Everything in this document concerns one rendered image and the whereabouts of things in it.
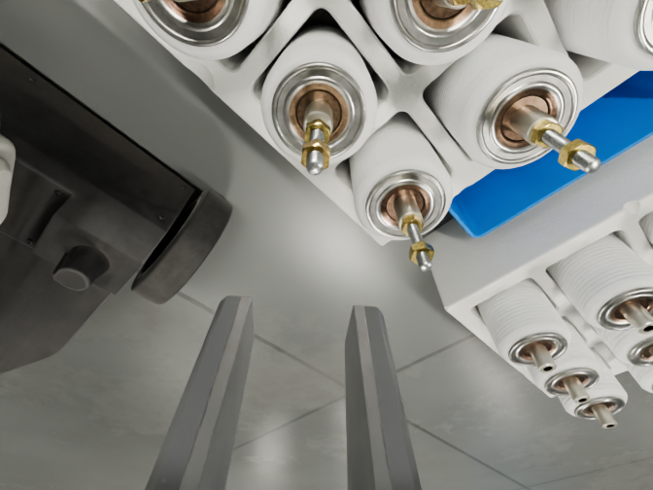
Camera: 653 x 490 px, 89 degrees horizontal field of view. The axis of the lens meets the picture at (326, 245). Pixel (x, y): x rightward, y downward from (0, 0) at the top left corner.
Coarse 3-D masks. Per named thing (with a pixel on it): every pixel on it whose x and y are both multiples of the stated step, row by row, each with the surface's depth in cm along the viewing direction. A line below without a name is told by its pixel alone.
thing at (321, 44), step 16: (304, 32) 33; (320, 32) 30; (336, 32) 33; (288, 48) 29; (304, 48) 25; (320, 48) 24; (336, 48) 25; (352, 48) 29; (288, 64) 25; (336, 64) 25; (352, 64) 25; (272, 80) 26; (368, 80) 26; (272, 96) 26; (368, 96) 26; (368, 112) 27; (272, 128) 28; (368, 128) 28; (336, 160) 30
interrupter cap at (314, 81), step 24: (312, 72) 25; (336, 72) 25; (288, 96) 26; (312, 96) 26; (336, 96) 26; (360, 96) 26; (288, 120) 27; (336, 120) 27; (360, 120) 27; (288, 144) 28; (336, 144) 28
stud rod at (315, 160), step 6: (312, 132) 23; (318, 132) 22; (312, 138) 22; (324, 138) 22; (312, 156) 19; (318, 156) 19; (312, 162) 19; (318, 162) 19; (306, 168) 19; (312, 168) 19; (318, 168) 19; (312, 174) 19; (318, 174) 19
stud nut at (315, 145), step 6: (318, 138) 20; (306, 144) 20; (312, 144) 20; (318, 144) 20; (324, 144) 20; (306, 150) 20; (312, 150) 20; (318, 150) 20; (324, 150) 20; (306, 156) 20; (324, 156) 20; (306, 162) 20; (324, 162) 20; (324, 168) 20
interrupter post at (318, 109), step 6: (312, 102) 26; (318, 102) 26; (324, 102) 26; (306, 108) 26; (312, 108) 25; (318, 108) 24; (324, 108) 25; (330, 108) 26; (306, 114) 25; (312, 114) 24; (318, 114) 24; (324, 114) 24; (330, 114) 25; (306, 120) 24; (312, 120) 24; (324, 120) 24; (330, 120) 24; (330, 126) 24; (330, 132) 25
